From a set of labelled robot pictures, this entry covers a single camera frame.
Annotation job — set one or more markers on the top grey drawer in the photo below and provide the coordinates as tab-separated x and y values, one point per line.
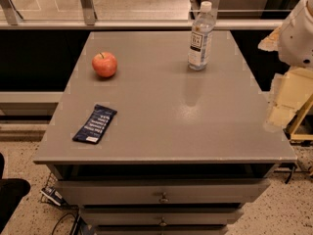
145	192

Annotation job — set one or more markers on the grey drawer cabinet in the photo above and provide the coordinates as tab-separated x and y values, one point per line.
172	123

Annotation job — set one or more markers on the grey drawer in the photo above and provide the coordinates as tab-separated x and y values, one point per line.
161	217
145	192

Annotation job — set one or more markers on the red apple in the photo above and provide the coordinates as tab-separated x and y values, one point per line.
104	64

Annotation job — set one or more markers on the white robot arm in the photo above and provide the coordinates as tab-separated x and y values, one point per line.
295	44

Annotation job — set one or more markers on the yellow metal frame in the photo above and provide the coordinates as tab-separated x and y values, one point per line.
300	116

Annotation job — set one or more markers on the dark blue rxbar wrapper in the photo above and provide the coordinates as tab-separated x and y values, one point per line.
96	125

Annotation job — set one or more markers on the middle grey drawer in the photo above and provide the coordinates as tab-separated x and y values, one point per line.
161	217

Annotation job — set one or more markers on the clear plastic water bottle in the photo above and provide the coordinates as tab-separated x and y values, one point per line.
201	36

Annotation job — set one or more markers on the small device on floor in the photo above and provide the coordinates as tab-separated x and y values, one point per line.
53	195

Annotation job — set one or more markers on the black chair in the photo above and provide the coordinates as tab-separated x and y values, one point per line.
12	190

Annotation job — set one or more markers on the grey metal railing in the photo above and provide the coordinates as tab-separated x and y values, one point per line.
124	14

